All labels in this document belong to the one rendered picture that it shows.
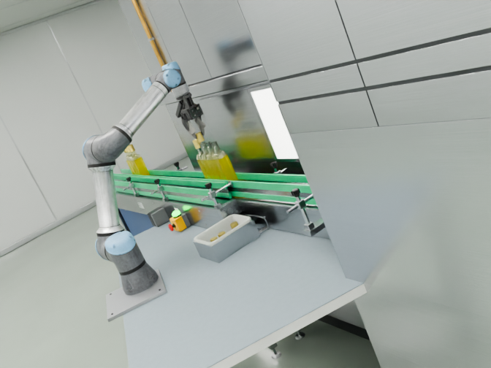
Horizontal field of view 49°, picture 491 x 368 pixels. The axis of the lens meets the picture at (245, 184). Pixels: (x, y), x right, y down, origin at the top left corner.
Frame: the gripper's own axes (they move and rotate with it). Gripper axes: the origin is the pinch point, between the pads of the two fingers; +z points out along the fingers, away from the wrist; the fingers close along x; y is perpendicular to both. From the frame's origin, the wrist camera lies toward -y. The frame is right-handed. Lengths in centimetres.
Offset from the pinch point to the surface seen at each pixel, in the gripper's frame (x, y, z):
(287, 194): -4, 60, 27
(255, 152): 12.3, 22.4, 15.5
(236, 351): -62, 99, 43
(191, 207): -15.3, -8.3, 31.8
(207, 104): 12.2, -2.4, -10.3
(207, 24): 15, 22, -44
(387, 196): -22, 134, 13
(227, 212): -12.0, 21.2, 33.4
